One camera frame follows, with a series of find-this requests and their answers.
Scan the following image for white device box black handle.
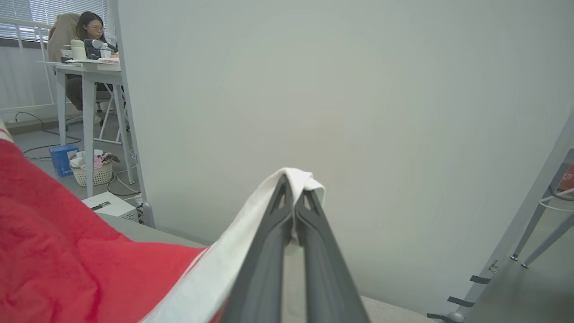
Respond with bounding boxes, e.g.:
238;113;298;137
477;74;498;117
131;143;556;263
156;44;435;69
82;191;139;223

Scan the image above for white partition screen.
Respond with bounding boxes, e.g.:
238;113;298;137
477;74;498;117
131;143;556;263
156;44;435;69
108;0;574;317

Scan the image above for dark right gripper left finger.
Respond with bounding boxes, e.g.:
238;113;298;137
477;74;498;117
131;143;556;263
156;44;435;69
222;175;297;323

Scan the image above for white window blinds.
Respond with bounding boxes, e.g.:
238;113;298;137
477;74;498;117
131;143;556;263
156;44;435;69
0;0;110;42

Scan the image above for red and white garment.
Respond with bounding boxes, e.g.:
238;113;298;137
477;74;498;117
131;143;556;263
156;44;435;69
0;119;326;323

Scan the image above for seated person with glasses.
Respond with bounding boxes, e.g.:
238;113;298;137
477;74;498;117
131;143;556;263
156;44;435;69
65;11;118;113

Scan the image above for grey partition screen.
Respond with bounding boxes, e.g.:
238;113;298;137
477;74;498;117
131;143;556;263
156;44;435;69
427;112;574;323

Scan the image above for beige office chair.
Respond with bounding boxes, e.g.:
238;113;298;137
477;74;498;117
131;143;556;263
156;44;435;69
47;13;113;131

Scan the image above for blue cardboard box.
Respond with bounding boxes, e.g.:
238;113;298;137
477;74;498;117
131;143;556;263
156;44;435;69
49;144;79;177

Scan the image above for black floor cable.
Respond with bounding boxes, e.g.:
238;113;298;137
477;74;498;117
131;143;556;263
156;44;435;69
15;111;82;162

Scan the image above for white laundry basket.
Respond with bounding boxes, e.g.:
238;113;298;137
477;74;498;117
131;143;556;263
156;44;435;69
70;150;121;188

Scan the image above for white thermos jug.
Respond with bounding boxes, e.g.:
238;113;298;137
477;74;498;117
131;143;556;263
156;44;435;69
70;39;87;61

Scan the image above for grey metal stool legs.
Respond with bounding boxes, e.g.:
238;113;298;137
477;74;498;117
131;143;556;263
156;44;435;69
510;150;574;270

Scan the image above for red item on stool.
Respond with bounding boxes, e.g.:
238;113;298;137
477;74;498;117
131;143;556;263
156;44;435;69
559;164;574;192

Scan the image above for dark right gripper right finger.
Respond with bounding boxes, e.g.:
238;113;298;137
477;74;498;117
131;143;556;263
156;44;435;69
296;189;371;323

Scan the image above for white desk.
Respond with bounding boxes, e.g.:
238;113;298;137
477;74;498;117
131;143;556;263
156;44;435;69
38;58;136;199

